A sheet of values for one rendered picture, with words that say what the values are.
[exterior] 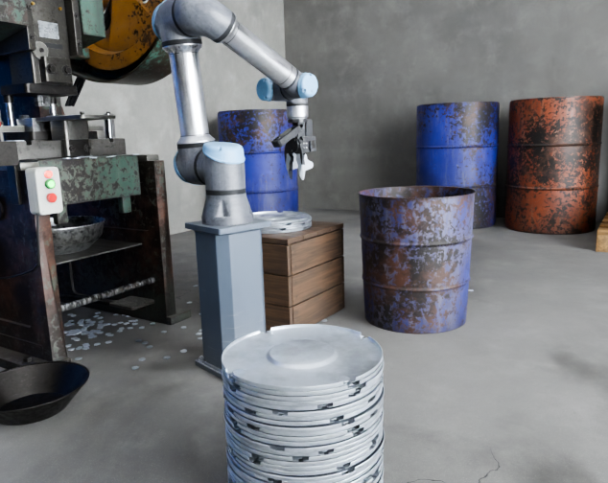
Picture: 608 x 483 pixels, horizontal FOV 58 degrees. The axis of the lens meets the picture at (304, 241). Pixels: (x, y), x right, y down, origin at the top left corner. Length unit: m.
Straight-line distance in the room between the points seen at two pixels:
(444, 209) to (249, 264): 0.69
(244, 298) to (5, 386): 0.70
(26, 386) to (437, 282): 1.31
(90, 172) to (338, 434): 1.33
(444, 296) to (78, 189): 1.28
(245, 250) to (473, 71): 3.38
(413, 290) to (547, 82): 2.90
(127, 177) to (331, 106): 3.31
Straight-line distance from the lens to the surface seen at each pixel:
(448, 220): 1.91
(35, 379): 1.80
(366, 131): 4.99
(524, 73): 4.60
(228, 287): 1.59
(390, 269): 1.94
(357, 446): 0.97
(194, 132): 1.70
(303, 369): 0.96
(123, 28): 2.42
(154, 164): 2.08
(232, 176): 1.58
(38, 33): 2.12
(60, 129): 2.02
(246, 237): 1.59
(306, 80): 1.78
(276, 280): 1.93
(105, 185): 2.02
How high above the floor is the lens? 0.70
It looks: 11 degrees down
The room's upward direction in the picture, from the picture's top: 2 degrees counter-clockwise
